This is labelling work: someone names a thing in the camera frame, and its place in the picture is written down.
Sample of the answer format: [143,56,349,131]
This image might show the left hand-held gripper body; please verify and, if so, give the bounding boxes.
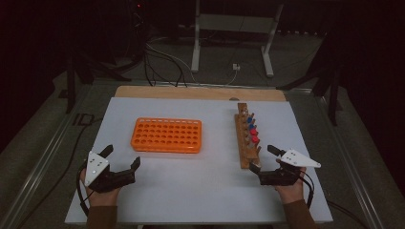
[83,150,138,194]

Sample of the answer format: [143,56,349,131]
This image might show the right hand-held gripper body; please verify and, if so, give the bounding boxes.
[258,148,322,187]

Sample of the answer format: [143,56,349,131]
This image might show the wooden test tube rack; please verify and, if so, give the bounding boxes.
[234,102,263,170]

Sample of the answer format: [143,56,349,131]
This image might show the orange test tube rack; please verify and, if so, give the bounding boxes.
[130,116,203,155]

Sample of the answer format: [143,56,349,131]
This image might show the person's right hand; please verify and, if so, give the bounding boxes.
[274,170,308,205]

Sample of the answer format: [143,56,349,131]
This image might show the person's left hand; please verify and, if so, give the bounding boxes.
[78,168,122,208]

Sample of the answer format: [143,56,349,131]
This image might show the white table mat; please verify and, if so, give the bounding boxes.
[64,96,334,225]

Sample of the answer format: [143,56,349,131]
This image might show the black stand legs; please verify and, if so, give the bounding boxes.
[276,31,344,127]
[64,47,132,115]

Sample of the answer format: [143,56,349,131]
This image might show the grey metal stand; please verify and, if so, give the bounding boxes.
[190,0,285,78]

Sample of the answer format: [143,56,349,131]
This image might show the dark equipment with red light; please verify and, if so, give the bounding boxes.
[127,0,151,61]

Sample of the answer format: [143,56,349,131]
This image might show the left hand-held gripper cable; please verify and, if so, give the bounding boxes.
[75,160,96,218]

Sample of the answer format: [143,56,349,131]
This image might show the hand-held gripper cable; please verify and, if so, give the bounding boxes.
[297,173,316,209]
[75,160,96,218]

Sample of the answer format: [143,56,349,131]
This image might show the long black floor cable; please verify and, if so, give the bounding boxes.
[17,117,104,229]

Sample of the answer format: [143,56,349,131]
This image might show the right hand-held gripper cable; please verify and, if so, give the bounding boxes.
[297,173,316,209]

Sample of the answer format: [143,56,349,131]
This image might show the aluminium frame rail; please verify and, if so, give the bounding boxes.
[0,83,94,229]
[313,92,387,229]
[92,79,313,94]

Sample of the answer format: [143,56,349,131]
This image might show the short black floor cable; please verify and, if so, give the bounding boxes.
[327,200,368,229]

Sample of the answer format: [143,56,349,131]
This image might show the white plug cable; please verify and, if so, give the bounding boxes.
[223,69,239,87]

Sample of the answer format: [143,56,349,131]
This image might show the black floor cable bundle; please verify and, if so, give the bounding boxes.
[143,41,189,89]

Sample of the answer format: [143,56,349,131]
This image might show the white floor cable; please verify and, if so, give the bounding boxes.
[146,37,199,84]

